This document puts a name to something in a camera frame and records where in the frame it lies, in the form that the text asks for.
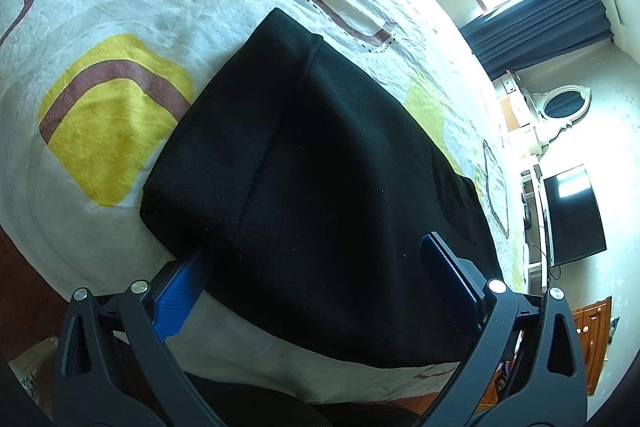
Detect white vanity dresser with mirror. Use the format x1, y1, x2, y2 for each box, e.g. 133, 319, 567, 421
492, 69, 593, 158

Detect dark blue curtain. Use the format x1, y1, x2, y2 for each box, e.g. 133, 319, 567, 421
460, 0, 614, 80

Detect black cable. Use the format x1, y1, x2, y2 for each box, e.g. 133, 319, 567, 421
525, 241, 562, 279

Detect black pants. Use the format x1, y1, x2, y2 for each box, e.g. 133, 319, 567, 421
140, 8, 505, 367

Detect white television stand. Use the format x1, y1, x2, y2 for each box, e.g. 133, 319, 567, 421
519, 164, 552, 294

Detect white patterned cloth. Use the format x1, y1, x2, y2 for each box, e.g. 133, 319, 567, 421
9, 336, 57, 410

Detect wooden cabinet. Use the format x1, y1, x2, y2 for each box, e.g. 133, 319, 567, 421
479, 296, 614, 409

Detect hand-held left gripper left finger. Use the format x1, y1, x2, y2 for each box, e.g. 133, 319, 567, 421
52, 247, 223, 427

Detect person's dark clothing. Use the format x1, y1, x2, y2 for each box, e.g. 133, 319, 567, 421
184, 371, 417, 427

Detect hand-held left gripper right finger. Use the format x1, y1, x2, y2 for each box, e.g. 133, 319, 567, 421
419, 232, 588, 427

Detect black flat television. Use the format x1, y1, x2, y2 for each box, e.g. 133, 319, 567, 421
542, 164, 608, 267

